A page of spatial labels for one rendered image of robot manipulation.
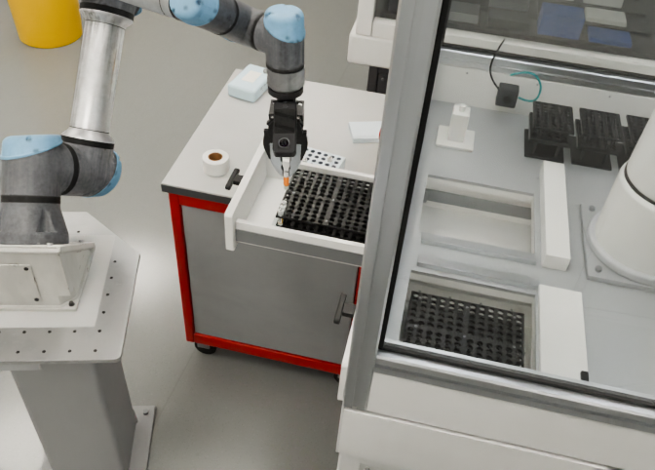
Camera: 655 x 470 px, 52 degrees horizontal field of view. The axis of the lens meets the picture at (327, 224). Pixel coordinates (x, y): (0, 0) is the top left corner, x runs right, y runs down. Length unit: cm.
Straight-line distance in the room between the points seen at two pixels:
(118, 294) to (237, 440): 80
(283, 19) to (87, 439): 121
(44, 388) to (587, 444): 121
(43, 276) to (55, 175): 21
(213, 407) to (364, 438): 111
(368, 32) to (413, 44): 151
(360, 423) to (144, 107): 261
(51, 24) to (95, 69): 247
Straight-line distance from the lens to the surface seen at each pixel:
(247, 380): 230
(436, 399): 108
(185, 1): 125
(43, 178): 150
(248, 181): 154
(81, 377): 173
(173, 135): 332
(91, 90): 160
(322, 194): 156
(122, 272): 160
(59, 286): 150
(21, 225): 149
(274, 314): 207
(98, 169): 160
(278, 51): 131
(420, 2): 68
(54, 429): 193
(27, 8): 405
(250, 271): 196
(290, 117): 136
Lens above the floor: 190
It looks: 42 degrees down
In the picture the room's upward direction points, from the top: 5 degrees clockwise
